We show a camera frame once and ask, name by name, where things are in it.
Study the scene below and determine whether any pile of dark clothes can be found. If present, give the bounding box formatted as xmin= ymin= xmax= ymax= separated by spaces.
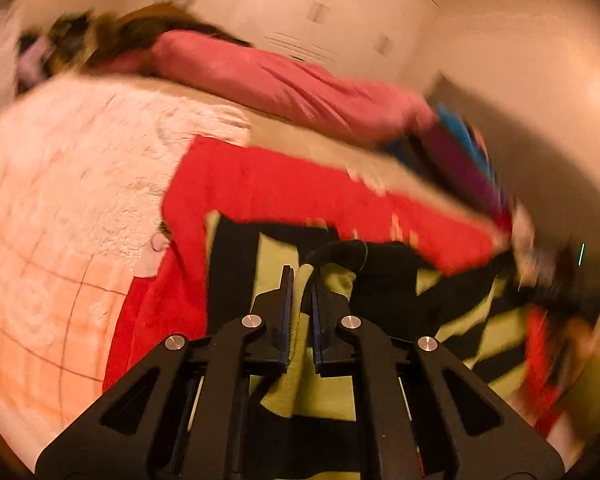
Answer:
xmin=16 ymin=12 xmax=92 ymax=94

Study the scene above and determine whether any red floral blanket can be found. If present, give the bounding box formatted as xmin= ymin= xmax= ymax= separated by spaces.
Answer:
xmin=104 ymin=140 xmax=509 ymax=386

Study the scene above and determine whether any pink duvet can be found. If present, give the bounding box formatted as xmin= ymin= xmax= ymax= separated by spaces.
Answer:
xmin=95 ymin=30 xmax=437 ymax=148

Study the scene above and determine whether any white wardrobe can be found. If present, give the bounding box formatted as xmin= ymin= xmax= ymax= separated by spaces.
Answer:
xmin=193 ymin=0 xmax=441 ymax=82

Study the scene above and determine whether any striped colourful pillow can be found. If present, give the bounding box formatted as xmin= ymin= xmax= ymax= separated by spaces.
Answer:
xmin=382 ymin=104 xmax=512 ymax=230

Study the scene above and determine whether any white embroidered bedspread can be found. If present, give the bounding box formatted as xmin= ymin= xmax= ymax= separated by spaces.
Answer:
xmin=0 ymin=76 xmax=251 ymax=468

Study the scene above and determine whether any green black striped sweater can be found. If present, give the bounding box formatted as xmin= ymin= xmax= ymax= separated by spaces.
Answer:
xmin=206 ymin=212 xmax=600 ymax=479

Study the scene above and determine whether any grey quilted headboard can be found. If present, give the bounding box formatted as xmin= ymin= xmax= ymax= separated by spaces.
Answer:
xmin=427 ymin=75 xmax=600 ymax=284

